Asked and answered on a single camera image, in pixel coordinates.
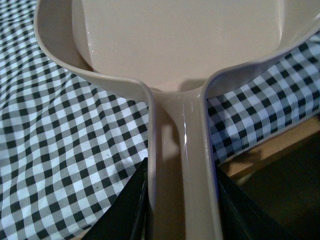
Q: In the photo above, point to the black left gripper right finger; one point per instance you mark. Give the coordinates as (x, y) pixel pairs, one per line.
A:
(242, 218)

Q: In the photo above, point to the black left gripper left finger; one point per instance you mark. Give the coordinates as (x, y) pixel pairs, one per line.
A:
(124, 220)

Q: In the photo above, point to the beige plastic dustpan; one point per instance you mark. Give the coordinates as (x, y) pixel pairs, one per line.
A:
(174, 55)

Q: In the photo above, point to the black white checkered cloth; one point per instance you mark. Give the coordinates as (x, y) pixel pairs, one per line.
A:
(68, 148)

